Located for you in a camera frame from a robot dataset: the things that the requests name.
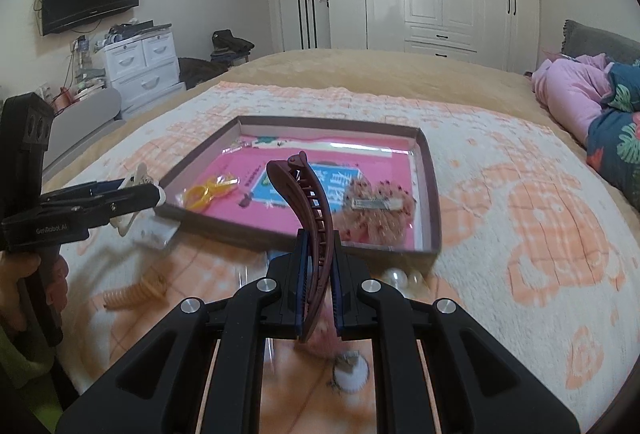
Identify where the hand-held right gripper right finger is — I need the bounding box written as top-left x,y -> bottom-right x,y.
330,241 -> 581,434

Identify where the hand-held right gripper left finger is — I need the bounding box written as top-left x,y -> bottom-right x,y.
55,229 -> 309,434

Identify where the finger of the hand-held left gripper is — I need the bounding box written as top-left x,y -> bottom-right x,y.
75,185 -> 166,227
42,179 -> 124,205

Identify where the white hair claw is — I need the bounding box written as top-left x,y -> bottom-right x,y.
107,162 -> 166,235

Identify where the maroon banana hair clip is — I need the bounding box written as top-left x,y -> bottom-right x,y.
265,152 -> 335,345

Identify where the orange spiral hair tie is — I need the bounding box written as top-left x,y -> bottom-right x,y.
103,276 -> 168,312

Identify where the brown cardboard box tray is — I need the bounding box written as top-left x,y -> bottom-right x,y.
154,115 -> 442,265

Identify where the person's left forearm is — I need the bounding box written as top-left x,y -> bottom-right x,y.
0,314 -> 68,434

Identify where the person's left hand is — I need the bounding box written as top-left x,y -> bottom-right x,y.
0,253 -> 70,332

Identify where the clear plastic packet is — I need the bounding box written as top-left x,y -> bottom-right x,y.
132,219 -> 181,249

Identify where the white fluffy hair clip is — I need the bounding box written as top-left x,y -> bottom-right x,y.
327,350 -> 371,395

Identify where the grey padded bench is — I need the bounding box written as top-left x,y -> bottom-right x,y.
42,88 -> 123,169

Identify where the pink printed card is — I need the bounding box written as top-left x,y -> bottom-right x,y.
182,134 -> 418,249

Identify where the white drawer chest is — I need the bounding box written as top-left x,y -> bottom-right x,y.
102,30 -> 186,115

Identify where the dark cloth pile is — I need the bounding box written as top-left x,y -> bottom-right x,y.
178,58 -> 228,89

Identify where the clutter on drawer chest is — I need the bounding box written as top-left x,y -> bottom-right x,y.
95,20 -> 168,45

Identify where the dark bag on stool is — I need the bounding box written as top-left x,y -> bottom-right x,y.
211,30 -> 256,62

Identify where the orange white checked blanket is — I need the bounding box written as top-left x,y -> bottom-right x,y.
42,81 -> 640,434

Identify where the tan bed cover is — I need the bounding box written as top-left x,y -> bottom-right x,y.
42,48 -> 640,225

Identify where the pink quilt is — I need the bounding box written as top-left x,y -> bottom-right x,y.
531,54 -> 621,147

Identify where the grey pillow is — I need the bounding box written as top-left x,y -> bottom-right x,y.
560,20 -> 640,64

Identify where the yellow hair ring packet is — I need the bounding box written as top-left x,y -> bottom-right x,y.
181,174 -> 242,213

